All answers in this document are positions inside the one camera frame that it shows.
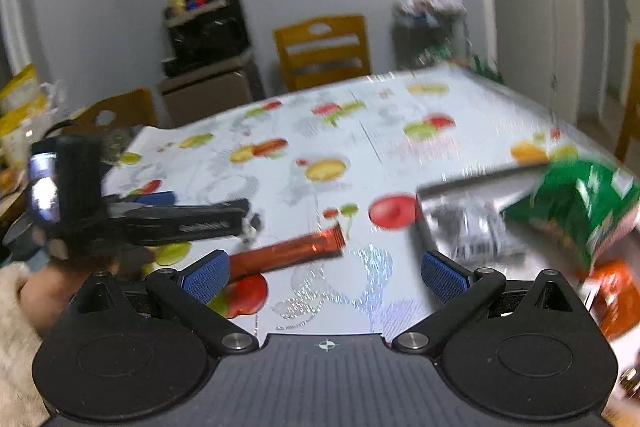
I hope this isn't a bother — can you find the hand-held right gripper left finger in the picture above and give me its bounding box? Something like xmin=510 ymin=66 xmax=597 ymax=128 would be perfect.
xmin=70 ymin=249 xmax=261 ymax=353

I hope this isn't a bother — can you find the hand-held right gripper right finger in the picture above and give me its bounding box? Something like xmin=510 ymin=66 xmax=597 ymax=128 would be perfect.
xmin=392 ymin=250 xmax=591 ymax=353

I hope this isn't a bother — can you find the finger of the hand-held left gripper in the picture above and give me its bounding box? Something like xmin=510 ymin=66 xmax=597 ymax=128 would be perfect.
xmin=102 ymin=190 xmax=177 ymax=210
xmin=105 ymin=198 xmax=251 ymax=248

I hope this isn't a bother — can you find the white shallow tray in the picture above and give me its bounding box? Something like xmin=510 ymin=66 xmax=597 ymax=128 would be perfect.
xmin=414 ymin=163 xmax=553 ymax=261

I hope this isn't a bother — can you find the red stick packet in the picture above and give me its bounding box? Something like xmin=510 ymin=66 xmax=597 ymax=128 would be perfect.
xmin=227 ymin=227 xmax=346 ymax=283

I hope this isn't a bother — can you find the person's left forearm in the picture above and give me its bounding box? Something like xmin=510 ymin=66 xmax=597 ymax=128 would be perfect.
xmin=0 ymin=263 xmax=52 ymax=419

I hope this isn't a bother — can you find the person's left hand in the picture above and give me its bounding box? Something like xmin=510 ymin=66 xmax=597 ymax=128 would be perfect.
xmin=22 ymin=250 xmax=156 ymax=338

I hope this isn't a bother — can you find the wooden chair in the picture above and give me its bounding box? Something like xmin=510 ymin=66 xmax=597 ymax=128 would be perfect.
xmin=613 ymin=56 xmax=640 ymax=164
xmin=272 ymin=14 xmax=372 ymax=93
xmin=72 ymin=87 xmax=159 ymax=134

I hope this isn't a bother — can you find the yellow snack bag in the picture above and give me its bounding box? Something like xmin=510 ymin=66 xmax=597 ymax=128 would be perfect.
xmin=0 ymin=64 xmax=41 ymax=114

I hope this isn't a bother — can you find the grey cabinet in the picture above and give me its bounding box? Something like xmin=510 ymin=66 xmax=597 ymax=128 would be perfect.
xmin=157 ymin=64 xmax=266 ymax=128

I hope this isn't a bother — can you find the green snack bag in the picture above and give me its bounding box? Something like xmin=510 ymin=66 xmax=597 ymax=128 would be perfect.
xmin=502 ymin=158 xmax=640 ymax=276

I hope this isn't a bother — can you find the black countertop oven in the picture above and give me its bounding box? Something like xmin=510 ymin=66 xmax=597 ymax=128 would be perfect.
xmin=161 ymin=0 xmax=251 ymax=76

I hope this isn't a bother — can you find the orange snack packet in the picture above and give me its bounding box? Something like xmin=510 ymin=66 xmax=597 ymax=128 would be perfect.
xmin=581 ymin=259 xmax=640 ymax=341

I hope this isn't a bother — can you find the fruit print tablecloth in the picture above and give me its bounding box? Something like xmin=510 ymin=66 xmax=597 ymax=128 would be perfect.
xmin=100 ymin=62 xmax=640 ymax=339

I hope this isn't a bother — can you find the full trash bin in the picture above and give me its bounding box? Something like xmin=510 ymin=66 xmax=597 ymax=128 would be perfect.
xmin=389 ymin=9 xmax=474 ymax=70

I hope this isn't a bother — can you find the white door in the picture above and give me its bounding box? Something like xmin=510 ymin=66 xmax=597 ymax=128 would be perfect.
xmin=480 ymin=0 xmax=606 ymax=132

